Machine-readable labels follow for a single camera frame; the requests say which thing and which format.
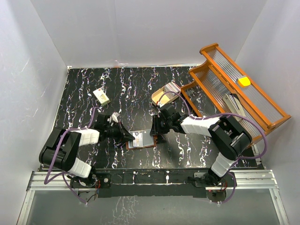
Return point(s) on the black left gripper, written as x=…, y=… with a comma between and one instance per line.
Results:
x=123, y=135

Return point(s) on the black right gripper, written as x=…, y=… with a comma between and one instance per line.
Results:
x=156, y=130

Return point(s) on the orange leather card holder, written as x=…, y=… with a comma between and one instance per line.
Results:
x=143, y=139

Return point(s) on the white patterned credit card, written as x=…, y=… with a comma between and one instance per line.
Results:
x=138, y=141

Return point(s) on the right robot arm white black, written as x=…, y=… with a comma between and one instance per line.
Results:
x=229, y=136

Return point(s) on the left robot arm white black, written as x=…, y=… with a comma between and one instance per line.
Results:
x=61, y=147

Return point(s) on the beige oval plastic tray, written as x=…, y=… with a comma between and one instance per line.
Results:
x=160, y=97

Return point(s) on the white staples box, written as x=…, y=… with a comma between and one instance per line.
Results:
x=101, y=96

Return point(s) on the orange wooden tiered rack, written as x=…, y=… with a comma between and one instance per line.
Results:
x=231, y=90

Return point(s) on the large grey black stapler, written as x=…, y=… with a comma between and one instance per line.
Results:
x=233, y=103

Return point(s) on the yellow sticky note block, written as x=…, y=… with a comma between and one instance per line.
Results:
x=243, y=81

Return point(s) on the black base rail with mounts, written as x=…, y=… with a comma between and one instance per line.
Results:
x=156, y=182

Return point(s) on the aluminium frame profile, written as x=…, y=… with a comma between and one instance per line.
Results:
x=254, y=201

